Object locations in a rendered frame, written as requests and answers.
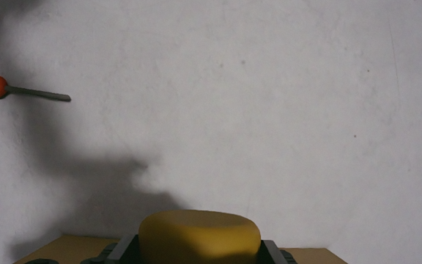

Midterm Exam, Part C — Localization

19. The tan wooden door panel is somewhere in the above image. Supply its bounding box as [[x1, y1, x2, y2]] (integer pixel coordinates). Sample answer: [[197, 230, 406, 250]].
[[13, 235, 348, 264]]

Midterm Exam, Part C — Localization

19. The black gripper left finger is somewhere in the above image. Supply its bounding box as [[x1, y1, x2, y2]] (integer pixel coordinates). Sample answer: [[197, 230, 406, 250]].
[[24, 234, 138, 264]]

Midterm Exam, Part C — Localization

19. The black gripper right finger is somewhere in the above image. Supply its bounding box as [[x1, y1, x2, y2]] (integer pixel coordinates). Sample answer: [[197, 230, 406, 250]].
[[259, 240, 297, 264]]

